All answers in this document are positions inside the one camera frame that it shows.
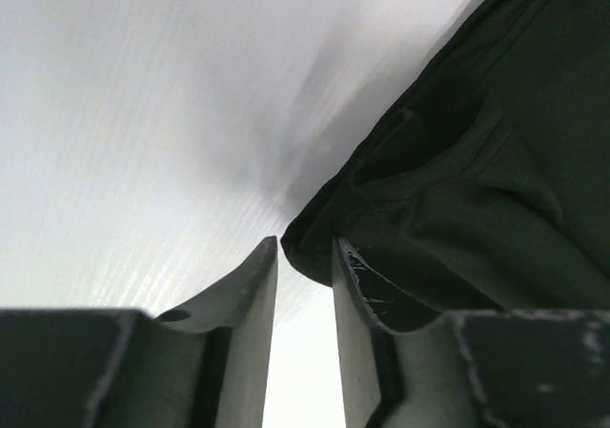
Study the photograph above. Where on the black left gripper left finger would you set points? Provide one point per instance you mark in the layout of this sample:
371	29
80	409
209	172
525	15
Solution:
235	318

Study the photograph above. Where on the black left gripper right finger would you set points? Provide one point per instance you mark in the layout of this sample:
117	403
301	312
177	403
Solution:
388	379

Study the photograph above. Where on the black t-shirt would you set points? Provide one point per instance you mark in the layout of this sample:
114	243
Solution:
486	184

